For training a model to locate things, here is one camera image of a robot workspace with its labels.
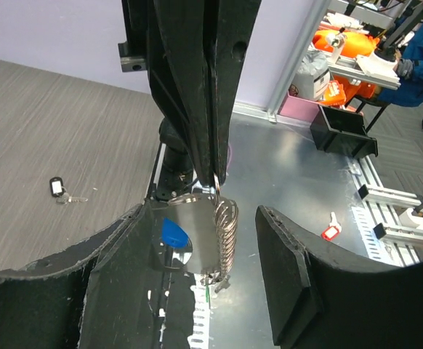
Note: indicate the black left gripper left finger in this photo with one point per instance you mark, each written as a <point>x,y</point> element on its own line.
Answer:
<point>93,294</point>

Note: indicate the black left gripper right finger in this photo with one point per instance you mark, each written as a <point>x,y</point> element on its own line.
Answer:
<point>320,295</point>

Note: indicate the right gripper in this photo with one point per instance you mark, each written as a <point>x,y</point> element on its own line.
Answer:
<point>166,37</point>

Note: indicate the silver key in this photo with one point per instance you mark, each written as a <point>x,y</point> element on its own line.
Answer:
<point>67,198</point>

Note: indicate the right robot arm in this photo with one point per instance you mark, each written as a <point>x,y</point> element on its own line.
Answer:
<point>193,53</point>

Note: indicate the red key tag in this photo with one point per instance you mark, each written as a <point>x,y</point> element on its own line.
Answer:
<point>331,232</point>

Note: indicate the blue key tag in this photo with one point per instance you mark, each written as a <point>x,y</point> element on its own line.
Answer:
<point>173,235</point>

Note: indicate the pink box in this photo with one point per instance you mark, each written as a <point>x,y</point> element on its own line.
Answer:
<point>300,109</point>

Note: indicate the black plastic bin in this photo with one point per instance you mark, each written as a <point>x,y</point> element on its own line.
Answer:
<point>343,132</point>

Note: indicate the person in blue jacket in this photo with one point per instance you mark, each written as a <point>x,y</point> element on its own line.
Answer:
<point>410,71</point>

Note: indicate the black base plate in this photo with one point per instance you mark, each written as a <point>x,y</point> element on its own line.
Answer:
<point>176,300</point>

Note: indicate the white slotted cable duct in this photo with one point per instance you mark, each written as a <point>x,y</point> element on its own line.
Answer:
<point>368,215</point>

